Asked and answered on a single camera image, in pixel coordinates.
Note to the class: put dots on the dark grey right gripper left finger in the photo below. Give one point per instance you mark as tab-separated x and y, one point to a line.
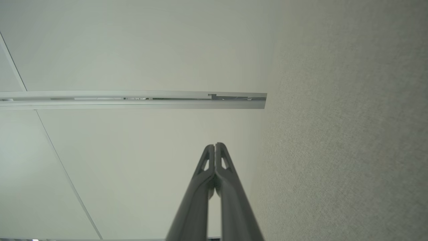
195	201

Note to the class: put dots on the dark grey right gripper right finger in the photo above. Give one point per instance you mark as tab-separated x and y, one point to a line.
234	207

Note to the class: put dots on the grey partition post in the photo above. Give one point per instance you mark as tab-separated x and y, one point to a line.
133	104

